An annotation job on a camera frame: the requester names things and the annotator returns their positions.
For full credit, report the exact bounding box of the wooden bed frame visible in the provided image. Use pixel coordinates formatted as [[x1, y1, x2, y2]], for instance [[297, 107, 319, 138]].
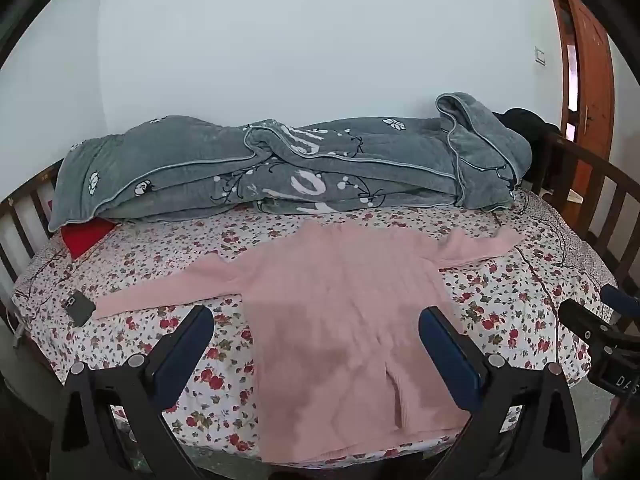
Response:
[[0, 129, 640, 321]]

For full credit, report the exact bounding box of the thin black cable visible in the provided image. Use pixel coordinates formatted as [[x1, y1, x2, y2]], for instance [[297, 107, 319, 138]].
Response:
[[22, 246, 77, 306], [517, 212, 568, 363]]

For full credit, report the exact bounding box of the pink knitted sweater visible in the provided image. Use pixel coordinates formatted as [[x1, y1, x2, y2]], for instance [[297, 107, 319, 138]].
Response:
[[92, 221, 524, 464]]

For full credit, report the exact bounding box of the person's right forearm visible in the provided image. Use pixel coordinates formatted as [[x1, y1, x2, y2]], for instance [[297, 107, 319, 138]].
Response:
[[595, 400, 640, 480]]

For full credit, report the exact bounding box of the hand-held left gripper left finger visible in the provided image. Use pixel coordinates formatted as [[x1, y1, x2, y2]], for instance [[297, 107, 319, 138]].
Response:
[[50, 305, 216, 480]]

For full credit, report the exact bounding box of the floral bed sheet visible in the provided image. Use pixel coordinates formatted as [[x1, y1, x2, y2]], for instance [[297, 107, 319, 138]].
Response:
[[12, 189, 619, 467]]

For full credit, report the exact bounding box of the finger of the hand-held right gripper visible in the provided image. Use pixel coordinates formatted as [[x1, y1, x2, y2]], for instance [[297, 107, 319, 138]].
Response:
[[600, 284, 640, 318], [558, 299, 620, 349]]

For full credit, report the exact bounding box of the grey printed blanket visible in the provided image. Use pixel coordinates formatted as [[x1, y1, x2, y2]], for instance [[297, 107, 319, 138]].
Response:
[[47, 91, 534, 234]]

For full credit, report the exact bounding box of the black cloth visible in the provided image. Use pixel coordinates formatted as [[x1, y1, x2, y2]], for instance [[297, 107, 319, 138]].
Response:
[[492, 108, 562, 147]]

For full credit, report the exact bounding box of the white cable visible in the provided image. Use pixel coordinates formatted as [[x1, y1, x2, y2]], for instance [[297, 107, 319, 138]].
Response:
[[4, 307, 27, 350]]

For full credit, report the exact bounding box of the brown wooden door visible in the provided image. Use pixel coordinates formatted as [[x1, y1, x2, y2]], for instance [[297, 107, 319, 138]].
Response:
[[542, 0, 617, 207]]

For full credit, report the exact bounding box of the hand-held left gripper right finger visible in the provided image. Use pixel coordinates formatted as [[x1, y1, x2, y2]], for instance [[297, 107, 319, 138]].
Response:
[[417, 306, 584, 480]]

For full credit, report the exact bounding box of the small black device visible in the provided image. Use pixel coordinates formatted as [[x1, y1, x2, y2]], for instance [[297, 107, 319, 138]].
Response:
[[62, 290, 97, 326]]

